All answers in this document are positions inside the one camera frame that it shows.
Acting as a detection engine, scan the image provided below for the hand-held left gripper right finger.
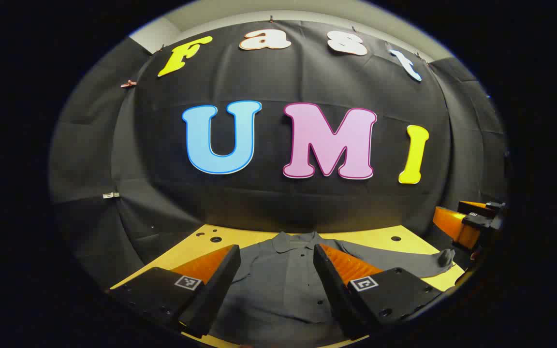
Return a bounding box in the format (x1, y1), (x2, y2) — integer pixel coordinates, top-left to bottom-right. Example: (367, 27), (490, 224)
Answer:
(312, 243), (444, 341)

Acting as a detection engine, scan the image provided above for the black backdrop cloth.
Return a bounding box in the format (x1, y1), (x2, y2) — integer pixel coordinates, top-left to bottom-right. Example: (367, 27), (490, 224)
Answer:
(49, 19), (509, 290)

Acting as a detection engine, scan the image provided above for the grey collared shirt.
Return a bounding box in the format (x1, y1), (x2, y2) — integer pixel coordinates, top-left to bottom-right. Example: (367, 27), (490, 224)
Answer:
(208, 231), (456, 346)

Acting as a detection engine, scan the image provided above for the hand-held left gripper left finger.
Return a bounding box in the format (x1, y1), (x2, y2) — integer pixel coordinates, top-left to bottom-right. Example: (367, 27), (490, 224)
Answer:
(108, 244), (241, 339)

